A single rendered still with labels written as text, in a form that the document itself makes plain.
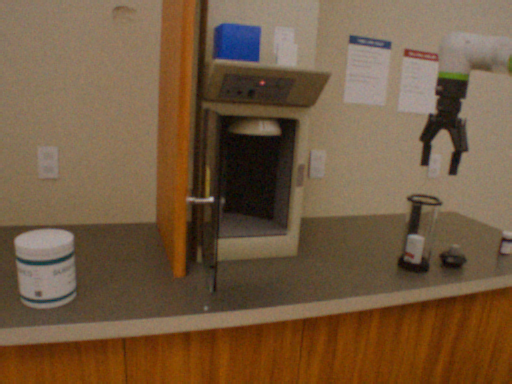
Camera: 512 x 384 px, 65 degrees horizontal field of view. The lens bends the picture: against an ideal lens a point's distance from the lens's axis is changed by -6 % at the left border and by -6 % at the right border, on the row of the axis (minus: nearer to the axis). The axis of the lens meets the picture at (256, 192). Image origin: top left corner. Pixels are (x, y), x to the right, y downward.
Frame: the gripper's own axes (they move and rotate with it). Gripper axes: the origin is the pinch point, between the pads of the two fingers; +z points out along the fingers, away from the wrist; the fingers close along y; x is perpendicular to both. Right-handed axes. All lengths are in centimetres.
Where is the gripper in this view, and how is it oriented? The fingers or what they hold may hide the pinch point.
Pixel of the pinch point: (438, 165)
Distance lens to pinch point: 138.5
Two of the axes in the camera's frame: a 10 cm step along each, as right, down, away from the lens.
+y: 3.2, 2.7, -9.1
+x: 9.4, -0.1, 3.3
